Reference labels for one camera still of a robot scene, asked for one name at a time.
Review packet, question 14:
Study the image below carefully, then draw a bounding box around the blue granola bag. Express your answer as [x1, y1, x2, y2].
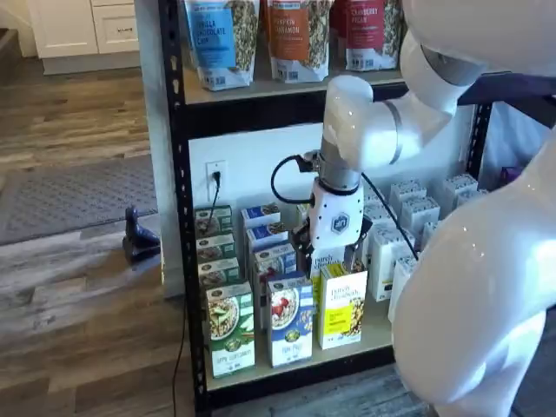
[183, 0, 262, 93]

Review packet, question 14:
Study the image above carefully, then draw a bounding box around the long black cable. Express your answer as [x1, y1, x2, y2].
[359, 170, 421, 262]

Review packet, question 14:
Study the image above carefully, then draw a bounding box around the white cabinet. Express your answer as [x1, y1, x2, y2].
[25, 0, 142, 76]

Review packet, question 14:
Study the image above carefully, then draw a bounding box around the green Nature's Path oatmeal box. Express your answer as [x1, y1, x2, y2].
[198, 256, 242, 290]
[193, 204, 234, 240]
[195, 234, 237, 264]
[205, 281, 256, 380]

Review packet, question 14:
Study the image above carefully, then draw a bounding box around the orange granola bag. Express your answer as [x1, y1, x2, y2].
[265, 0, 332, 84]

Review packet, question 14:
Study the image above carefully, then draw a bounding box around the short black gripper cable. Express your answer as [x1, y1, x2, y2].
[270, 151, 321, 206]

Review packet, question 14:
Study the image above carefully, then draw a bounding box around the white wall outlet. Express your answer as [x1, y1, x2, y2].
[205, 160, 228, 202]

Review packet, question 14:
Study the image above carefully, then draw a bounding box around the red granola bag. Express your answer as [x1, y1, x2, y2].
[328, 0, 408, 72]

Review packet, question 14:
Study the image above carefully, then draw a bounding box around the white box black label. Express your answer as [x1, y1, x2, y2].
[367, 228, 420, 303]

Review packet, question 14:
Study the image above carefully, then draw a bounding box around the black power plug cord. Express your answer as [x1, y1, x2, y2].
[172, 170, 223, 417]

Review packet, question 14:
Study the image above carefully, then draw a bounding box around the grey floor mat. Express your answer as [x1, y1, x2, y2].
[0, 153, 160, 247]

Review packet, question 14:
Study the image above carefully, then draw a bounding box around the purple package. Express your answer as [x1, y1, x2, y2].
[500, 166, 523, 189]

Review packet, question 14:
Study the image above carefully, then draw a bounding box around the blue white Nature's Path box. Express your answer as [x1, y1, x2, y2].
[245, 222, 289, 280]
[265, 273, 315, 368]
[240, 202, 283, 232]
[252, 242, 299, 334]

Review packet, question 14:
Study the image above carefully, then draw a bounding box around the dark navy flat panel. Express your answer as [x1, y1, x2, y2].
[457, 70, 556, 106]

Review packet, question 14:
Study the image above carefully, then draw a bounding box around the black metal shelving rack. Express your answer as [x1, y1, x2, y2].
[156, 0, 494, 412]

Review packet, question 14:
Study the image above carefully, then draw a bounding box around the dark wooden step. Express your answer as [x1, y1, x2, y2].
[0, 27, 23, 89]

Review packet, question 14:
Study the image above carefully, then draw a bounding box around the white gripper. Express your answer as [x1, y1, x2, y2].
[290, 177, 374, 273]

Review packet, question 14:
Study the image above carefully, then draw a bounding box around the dark figurine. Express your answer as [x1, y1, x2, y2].
[122, 207, 162, 264]

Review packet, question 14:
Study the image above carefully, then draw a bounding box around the yellow purely elizabeth box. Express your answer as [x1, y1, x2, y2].
[318, 265, 369, 351]
[309, 247, 349, 280]

